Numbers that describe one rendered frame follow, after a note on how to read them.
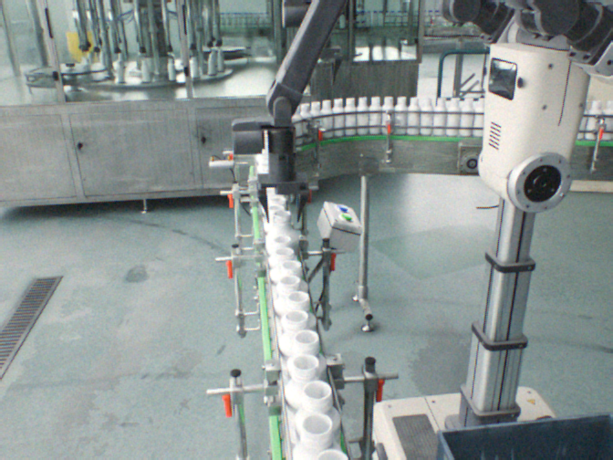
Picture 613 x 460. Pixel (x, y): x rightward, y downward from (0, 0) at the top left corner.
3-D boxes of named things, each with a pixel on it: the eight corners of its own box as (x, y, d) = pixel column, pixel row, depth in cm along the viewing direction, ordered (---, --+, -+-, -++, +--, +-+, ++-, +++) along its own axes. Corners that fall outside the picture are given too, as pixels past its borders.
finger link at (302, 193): (309, 226, 115) (310, 184, 111) (275, 228, 114) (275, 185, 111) (306, 214, 121) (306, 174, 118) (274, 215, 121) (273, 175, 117)
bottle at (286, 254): (295, 311, 117) (292, 242, 110) (306, 326, 112) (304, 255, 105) (268, 318, 115) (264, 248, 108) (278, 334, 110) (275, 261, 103)
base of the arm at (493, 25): (494, 46, 148) (521, 3, 144) (472, 30, 145) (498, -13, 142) (482, 43, 156) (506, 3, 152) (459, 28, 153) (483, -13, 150)
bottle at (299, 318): (289, 384, 96) (286, 303, 89) (322, 392, 94) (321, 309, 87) (275, 406, 91) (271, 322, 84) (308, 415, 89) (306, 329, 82)
